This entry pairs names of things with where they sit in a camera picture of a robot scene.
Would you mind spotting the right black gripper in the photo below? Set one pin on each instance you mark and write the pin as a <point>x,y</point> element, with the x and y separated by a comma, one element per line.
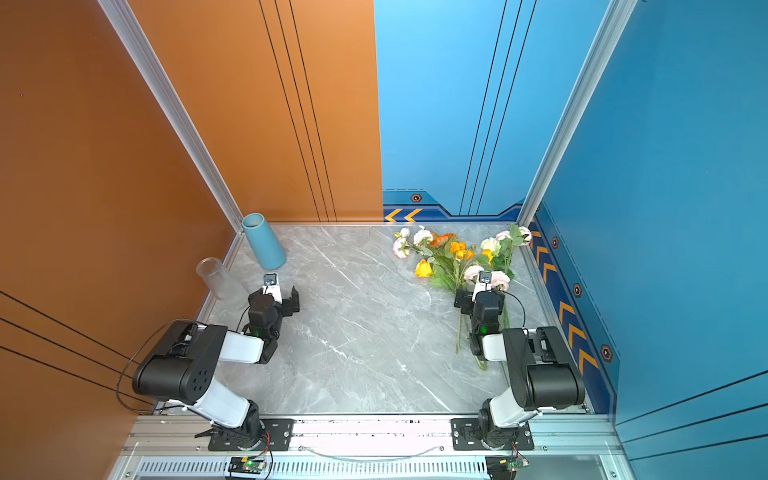
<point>465,302</point>

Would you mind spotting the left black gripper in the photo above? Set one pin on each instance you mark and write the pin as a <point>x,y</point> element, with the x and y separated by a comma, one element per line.
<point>288,301</point>

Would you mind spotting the pink peony flower stem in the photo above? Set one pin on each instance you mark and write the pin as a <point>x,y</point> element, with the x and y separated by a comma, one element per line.
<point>500,281</point>

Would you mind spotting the orange poppy flower stem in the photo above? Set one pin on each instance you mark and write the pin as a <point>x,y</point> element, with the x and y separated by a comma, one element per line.
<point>462,263</point>

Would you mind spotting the white rose flower stem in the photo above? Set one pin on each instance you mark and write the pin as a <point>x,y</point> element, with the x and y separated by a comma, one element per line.
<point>497,252</point>

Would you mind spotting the clear glass vase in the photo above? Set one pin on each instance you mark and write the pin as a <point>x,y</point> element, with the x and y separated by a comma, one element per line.
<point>221,282</point>

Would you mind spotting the pink rose flower stem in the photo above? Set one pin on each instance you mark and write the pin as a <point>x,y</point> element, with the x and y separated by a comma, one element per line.
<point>515,235</point>

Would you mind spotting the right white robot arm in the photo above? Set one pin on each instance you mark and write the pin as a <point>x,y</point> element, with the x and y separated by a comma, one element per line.
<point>541,371</point>

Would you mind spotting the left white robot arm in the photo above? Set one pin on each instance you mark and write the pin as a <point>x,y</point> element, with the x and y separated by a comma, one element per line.
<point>180,369</point>

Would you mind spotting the blue cylindrical vase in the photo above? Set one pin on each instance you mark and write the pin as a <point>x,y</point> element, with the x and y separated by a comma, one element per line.
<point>263,241</point>

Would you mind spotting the orange rose flower stem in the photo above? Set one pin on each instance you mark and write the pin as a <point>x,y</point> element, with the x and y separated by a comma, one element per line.
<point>442,271</point>

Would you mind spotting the red orange flower stem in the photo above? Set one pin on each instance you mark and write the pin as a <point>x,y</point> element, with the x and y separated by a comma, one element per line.
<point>425,243</point>

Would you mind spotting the left green circuit board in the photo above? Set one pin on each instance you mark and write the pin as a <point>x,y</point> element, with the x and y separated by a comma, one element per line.
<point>247,467</point>

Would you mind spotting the right circuit board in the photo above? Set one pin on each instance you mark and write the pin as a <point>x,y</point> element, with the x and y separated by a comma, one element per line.
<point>501,468</point>

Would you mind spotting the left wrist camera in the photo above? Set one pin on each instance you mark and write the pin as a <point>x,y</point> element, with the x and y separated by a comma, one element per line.
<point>271,284</point>

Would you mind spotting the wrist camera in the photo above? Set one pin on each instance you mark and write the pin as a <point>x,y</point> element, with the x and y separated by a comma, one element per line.
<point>271,284</point>
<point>482,283</point>

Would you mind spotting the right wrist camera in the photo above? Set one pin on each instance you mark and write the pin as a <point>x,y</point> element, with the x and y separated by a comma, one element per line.
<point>482,283</point>

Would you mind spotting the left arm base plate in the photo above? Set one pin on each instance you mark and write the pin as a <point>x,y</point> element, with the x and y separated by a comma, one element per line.
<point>273,434</point>

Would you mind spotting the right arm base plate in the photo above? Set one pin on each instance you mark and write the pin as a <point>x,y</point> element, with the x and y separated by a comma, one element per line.
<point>468,434</point>

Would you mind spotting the aluminium front rail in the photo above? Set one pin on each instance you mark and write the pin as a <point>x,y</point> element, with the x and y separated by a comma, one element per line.
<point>386,446</point>

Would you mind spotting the right aluminium corner post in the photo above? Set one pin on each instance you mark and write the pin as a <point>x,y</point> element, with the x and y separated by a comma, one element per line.
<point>601,50</point>

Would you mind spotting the aluminium corner post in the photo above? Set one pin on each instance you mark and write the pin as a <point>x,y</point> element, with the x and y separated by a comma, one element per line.
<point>601,50</point>
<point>129,31</point>

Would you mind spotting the left aluminium corner post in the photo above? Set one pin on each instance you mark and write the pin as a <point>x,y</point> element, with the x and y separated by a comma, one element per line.
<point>129,31</point>

